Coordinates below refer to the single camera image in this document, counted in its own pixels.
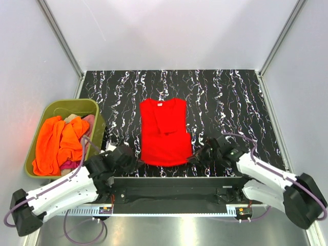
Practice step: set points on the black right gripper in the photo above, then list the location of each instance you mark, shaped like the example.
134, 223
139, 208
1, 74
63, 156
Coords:
200, 156

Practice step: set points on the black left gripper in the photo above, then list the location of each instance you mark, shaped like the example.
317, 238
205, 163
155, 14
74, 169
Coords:
134, 164

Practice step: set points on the red t shirt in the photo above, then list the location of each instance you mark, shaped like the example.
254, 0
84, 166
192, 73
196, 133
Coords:
165, 141

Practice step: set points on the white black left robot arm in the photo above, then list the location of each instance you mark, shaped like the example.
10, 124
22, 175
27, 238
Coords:
89, 183

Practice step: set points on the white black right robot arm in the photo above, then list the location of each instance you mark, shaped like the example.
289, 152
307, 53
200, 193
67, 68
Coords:
297, 196

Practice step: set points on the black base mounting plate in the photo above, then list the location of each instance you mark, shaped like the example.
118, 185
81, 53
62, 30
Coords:
176, 195

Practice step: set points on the left orange connector board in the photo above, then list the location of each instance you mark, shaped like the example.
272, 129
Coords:
105, 210

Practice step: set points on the orange connector board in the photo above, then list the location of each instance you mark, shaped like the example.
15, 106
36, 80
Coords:
245, 211
105, 210

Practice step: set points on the right orange connector board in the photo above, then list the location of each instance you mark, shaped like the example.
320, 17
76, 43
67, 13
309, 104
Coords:
245, 211

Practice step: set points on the orange t shirt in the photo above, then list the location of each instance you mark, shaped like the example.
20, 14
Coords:
58, 142

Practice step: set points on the olive green plastic bin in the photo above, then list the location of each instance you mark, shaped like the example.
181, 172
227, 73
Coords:
69, 109

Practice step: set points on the aluminium frame rail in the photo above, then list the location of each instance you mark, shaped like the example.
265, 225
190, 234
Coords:
175, 216

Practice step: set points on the left aluminium corner post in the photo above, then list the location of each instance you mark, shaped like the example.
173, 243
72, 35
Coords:
60, 37

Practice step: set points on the aluminium corner post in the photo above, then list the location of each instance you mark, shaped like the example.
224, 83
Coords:
60, 37
282, 35

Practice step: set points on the right aluminium corner post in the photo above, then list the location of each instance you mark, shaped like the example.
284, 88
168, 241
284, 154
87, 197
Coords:
282, 35

